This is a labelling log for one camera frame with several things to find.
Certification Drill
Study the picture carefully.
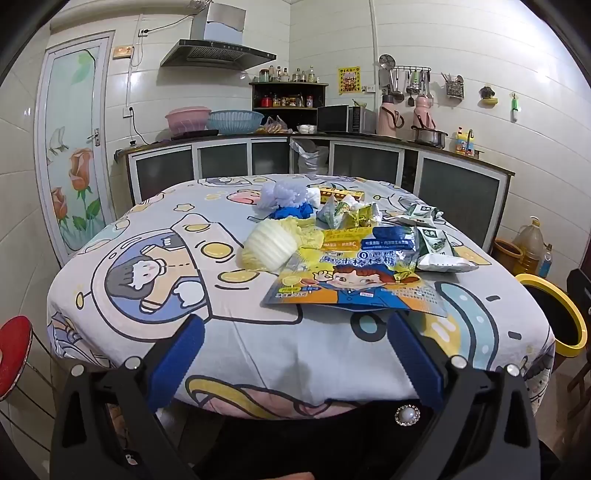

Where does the yellow foam fruit net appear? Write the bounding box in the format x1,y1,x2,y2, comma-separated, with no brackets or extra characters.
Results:
290,218,326,252

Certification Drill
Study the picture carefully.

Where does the black microwave oven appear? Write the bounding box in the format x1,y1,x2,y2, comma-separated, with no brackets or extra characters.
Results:
317,104,377,134

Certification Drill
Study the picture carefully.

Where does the person's dark clothing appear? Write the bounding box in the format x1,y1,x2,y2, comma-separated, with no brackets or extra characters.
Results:
92,401,591,480

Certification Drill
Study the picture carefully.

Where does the pink plastic basin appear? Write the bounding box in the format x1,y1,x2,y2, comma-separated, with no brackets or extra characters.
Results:
165,107,212,137

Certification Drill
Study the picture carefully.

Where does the brown plastic bucket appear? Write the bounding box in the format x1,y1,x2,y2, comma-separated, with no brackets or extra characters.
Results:
492,237,520,275

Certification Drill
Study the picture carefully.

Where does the red round stool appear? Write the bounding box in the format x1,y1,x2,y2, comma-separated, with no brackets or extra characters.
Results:
0,315,33,401

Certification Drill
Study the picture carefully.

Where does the white woven sack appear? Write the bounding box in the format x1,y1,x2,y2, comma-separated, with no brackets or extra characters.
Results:
289,138,329,176

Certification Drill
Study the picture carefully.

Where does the dark wooden spice rack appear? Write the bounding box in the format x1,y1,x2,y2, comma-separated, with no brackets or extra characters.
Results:
249,82,329,134

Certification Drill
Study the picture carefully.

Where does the green white snack packet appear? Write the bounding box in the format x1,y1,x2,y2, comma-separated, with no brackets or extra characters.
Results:
413,225,479,274
398,203,444,227

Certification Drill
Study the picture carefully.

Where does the flower printed glass door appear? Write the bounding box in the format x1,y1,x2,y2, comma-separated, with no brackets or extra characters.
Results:
34,31,116,266

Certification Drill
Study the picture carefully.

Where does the blue plastic basket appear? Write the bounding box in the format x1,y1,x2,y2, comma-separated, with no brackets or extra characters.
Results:
206,109,265,134

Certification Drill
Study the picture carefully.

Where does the kitchen counter cabinet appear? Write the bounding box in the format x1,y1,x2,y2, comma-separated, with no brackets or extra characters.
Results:
113,133,515,252

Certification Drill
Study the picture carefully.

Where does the steel cooking pot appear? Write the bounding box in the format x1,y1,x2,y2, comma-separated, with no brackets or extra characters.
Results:
412,127,448,149

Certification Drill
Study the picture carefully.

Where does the blue yellow candy bag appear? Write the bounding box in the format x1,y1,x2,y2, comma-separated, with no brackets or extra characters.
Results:
260,225,448,319

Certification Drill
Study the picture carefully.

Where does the blue rubber glove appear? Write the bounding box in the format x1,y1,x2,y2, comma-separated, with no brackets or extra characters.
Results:
269,203,319,221

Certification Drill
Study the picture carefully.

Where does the green silver wrapper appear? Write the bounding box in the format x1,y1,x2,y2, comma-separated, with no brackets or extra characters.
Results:
316,196,382,230

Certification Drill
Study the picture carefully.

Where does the wire chopstick holder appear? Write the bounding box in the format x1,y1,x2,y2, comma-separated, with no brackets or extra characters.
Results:
441,71,465,99

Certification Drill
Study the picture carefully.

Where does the row of spice jars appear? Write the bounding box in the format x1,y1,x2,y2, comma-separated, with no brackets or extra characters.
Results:
261,93,315,108

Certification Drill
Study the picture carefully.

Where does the plastic bag of food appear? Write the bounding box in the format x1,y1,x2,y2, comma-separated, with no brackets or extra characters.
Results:
256,116,291,136

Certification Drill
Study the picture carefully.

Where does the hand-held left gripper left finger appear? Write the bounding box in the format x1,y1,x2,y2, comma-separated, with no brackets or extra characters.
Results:
50,315,206,480

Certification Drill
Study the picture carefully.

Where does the yellow wall poster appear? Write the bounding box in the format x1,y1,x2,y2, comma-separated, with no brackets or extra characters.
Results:
338,66,362,95

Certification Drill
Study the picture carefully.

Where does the steel range hood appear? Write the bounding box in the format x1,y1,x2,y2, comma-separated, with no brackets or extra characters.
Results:
160,2,278,71

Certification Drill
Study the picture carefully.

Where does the large cooking oil jug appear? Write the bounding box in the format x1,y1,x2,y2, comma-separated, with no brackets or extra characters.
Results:
513,217,546,278

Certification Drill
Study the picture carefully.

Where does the cartoon printed tablecloth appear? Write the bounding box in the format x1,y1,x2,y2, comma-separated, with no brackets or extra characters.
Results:
47,174,555,421

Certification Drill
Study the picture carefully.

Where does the hanging utensil rack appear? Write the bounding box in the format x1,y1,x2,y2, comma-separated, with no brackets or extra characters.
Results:
379,54,434,107

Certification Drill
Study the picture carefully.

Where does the row of glass bottles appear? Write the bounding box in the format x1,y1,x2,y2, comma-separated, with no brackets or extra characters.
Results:
259,65,319,84

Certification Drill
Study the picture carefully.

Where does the yellow rimmed black bin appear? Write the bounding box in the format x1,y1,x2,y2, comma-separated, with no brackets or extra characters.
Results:
513,273,588,358

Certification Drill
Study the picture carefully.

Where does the pink thermos flask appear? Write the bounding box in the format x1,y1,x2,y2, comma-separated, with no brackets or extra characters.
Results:
412,95,437,132
379,90,404,137

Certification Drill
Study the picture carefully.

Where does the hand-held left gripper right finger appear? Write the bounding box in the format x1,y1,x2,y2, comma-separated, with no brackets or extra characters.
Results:
387,310,542,480

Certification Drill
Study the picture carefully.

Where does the yellow detergent bottle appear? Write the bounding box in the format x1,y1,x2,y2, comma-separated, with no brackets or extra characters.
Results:
455,128,476,157

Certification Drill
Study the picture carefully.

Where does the yellow red cardboard box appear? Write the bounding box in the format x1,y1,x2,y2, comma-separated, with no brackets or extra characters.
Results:
318,186,365,204

